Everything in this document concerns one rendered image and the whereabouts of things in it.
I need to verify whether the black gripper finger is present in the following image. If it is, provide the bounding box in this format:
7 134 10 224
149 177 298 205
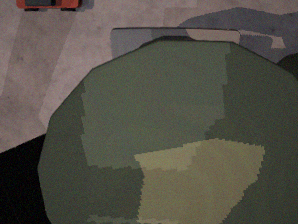
0 133 52 224

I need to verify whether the red toy car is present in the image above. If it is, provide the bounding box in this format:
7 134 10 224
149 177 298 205
16 0 82 12

